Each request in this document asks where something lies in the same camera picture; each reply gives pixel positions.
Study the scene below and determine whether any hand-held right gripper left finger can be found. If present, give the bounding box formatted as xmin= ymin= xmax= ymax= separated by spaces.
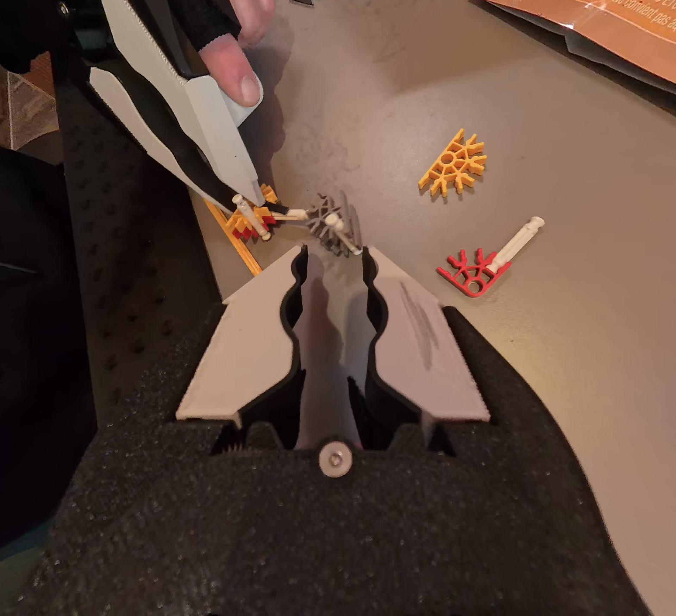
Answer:
xmin=174 ymin=244 xmax=309 ymax=429

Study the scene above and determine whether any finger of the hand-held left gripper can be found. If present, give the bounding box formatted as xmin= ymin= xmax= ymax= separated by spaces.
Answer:
xmin=89 ymin=66 xmax=249 ymax=216
xmin=101 ymin=0 xmax=290 ymax=216

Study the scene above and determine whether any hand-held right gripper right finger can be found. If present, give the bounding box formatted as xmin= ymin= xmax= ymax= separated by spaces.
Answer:
xmin=362 ymin=246 xmax=491 ymax=447

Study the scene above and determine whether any yellow and red connector assembly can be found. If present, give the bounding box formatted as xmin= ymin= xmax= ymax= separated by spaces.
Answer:
xmin=224 ymin=183 xmax=309 ymax=243

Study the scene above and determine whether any grey connector assembly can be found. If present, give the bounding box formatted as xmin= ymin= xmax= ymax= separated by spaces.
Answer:
xmin=303 ymin=191 xmax=365 ymax=258

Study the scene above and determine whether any red connector with white rod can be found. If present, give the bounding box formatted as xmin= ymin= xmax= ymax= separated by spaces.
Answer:
xmin=436 ymin=216 xmax=545 ymax=299

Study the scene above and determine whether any yellow plastic rod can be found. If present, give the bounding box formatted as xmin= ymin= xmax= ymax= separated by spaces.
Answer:
xmin=203 ymin=202 xmax=263 ymax=276

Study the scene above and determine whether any yellow connector piece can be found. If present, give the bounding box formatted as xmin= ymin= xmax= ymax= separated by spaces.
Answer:
xmin=418 ymin=129 xmax=488 ymax=198

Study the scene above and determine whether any person's dark clothing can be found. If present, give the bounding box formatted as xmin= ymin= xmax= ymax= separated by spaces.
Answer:
xmin=0 ymin=146 xmax=98 ymax=548

